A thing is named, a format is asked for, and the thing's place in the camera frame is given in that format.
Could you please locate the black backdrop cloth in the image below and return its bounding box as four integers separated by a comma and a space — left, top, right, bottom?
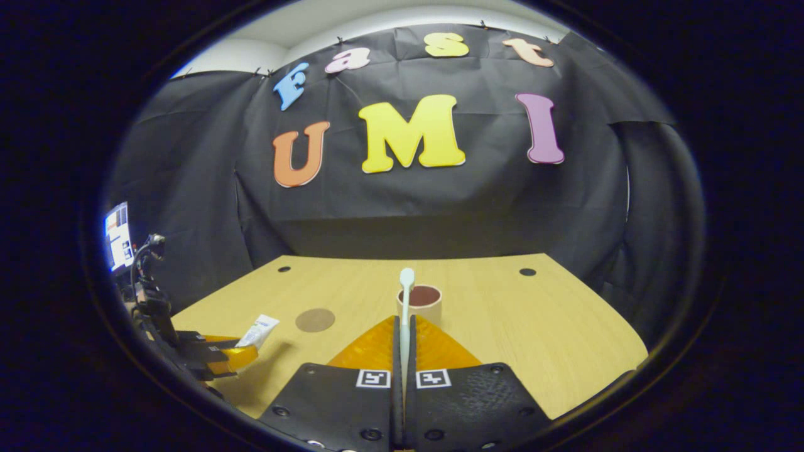
104, 24, 707, 352

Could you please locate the computer monitor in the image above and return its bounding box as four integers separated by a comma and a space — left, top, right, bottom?
104, 202, 134, 272

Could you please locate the white toothbrush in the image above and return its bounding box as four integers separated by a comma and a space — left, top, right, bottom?
399, 267, 416, 393

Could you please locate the round brown coaster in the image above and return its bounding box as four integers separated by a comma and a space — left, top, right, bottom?
295, 308, 336, 333

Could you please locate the white toothpaste tube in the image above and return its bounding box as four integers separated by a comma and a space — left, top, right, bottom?
236, 314, 280, 350

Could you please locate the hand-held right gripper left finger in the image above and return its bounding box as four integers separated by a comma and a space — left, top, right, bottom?
258, 315, 403, 452

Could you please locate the beige cup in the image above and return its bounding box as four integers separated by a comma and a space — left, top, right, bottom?
396, 284, 443, 328

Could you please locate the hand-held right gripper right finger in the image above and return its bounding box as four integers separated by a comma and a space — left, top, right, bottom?
405, 314, 554, 452

